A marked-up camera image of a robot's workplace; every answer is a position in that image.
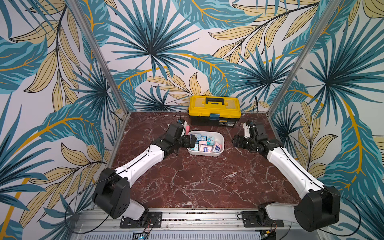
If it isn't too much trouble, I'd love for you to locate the white plastic storage box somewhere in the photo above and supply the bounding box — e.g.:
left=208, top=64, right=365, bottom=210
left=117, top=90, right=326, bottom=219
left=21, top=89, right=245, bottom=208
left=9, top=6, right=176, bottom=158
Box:
left=188, top=131, right=225, bottom=157

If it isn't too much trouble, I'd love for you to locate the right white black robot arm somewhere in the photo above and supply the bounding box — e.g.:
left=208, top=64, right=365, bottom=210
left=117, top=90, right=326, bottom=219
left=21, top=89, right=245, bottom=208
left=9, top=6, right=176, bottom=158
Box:
left=232, top=121, right=341, bottom=232

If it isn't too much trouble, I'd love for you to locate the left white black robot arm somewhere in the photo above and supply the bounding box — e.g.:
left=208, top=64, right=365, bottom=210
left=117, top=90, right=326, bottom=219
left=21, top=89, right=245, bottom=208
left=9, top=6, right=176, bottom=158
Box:
left=93, top=119, right=196, bottom=221

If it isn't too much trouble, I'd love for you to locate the pink utility knife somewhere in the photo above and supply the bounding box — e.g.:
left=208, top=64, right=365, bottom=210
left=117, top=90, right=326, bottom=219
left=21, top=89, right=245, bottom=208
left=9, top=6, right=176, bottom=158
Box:
left=185, top=125, right=190, bottom=135

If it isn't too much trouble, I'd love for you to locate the yellow black toolbox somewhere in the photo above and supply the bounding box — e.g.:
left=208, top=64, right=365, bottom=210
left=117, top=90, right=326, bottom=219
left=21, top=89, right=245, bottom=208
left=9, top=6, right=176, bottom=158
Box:
left=188, top=96, right=242, bottom=128

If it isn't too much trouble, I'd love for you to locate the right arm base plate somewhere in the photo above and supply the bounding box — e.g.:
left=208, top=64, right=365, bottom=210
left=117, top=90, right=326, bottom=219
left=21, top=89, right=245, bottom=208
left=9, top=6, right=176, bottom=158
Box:
left=237, top=211, right=285, bottom=229

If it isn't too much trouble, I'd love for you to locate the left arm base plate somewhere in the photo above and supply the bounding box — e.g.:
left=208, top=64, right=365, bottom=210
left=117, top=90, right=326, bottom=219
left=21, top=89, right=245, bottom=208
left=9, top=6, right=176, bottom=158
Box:
left=120, top=212, right=163, bottom=230

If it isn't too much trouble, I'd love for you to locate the aluminium front rail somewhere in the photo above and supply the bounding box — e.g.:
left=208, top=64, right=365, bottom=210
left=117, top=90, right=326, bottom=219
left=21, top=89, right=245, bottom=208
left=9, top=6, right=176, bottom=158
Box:
left=71, top=208, right=333, bottom=240

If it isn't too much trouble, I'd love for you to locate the left aluminium corner post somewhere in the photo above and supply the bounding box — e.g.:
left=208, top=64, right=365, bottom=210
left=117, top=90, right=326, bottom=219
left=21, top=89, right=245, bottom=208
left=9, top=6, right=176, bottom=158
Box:
left=67, top=0, right=129, bottom=116

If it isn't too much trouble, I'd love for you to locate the aluminium corner post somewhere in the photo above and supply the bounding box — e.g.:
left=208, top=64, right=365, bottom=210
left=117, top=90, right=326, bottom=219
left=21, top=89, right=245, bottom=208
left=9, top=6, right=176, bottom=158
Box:
left=67, top=0, right=129, bottom=116
left=267, top=0, right=341, bottom=118

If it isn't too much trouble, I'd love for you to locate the right aluminium corner post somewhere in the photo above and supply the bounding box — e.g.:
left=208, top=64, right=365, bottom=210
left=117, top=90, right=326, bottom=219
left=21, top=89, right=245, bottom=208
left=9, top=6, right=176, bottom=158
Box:
left=267, top=0, right=341, bottom=118

